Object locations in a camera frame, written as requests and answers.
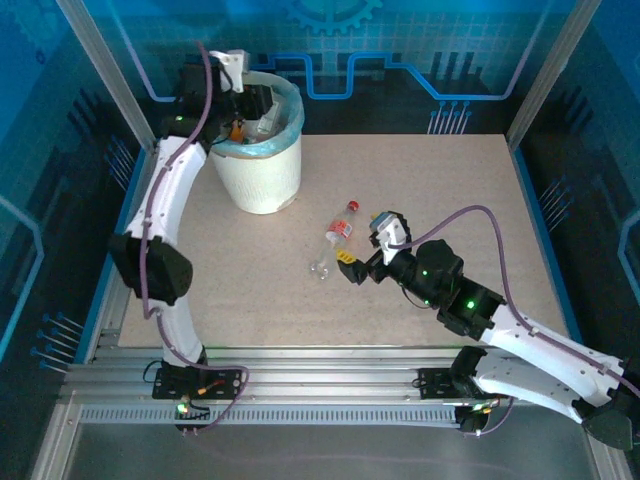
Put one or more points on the aluminium side rail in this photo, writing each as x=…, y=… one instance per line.
x=110, y=325

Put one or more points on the blue plastic bin liner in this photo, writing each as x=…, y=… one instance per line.
x=295, y=115

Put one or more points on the aluminium outer frame rail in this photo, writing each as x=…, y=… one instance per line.
x=612, y=465
x=55, y=445

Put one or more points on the clear cola bottle red label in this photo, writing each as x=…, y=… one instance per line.
x=340, y=229

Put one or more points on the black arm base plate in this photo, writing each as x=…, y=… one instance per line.
x=225, y=382
x=432, y=382

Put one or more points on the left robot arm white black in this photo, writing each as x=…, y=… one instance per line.
x=165, y=190

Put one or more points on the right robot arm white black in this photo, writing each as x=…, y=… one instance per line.
x=545, y=345

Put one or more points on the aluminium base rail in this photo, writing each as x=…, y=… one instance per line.
x=325, y=372

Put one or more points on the black controller box with LED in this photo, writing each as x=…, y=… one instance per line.
x=470, y=420
x=187, y=412

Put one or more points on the aluminium enclosure post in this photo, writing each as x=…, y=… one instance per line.
x=553, y=65
x=106, y=65

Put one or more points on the white textured waste bin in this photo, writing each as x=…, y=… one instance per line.
x=260, y=180

